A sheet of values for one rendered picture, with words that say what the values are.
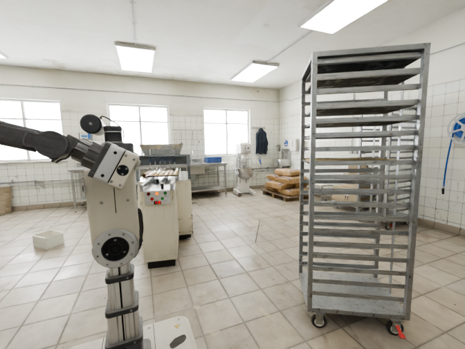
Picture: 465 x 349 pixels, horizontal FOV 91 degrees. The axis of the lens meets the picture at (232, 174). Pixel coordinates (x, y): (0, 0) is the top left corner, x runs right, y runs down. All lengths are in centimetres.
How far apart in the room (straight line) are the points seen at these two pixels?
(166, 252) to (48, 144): 200
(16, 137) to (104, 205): 33
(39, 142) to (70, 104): 561
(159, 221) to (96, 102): 432
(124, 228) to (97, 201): 14
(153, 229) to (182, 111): 429
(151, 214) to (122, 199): 155
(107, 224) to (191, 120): 551
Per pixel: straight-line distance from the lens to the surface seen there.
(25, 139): 84
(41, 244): 396
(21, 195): 672
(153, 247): 263
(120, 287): 117
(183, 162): 318
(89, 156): 81
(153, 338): 155
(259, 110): 711
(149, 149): 318
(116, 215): 100
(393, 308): 211
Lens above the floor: 125
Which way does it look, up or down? 7 degrees down
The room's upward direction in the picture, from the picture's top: 1 degrees counter-clockwise
